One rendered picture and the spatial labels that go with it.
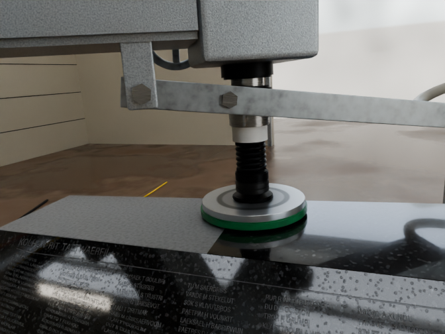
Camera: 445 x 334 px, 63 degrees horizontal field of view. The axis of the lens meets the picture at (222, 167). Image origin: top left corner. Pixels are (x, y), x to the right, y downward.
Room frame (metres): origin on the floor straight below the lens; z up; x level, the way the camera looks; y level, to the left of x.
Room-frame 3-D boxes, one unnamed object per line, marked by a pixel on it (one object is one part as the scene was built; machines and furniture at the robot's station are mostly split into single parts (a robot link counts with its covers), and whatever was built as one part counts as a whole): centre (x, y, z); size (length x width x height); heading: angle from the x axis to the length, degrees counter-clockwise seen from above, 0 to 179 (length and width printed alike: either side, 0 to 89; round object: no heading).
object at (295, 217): (0.72, -0.06, 0.83); 0.22 x 0.22 x 0.04
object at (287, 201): (0.72, -0.06, 0.83); 0.21 x 0.21 x 0.01
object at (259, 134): (0.72, -0.06, 0.97); 0.07 x 0.07 x 0.04
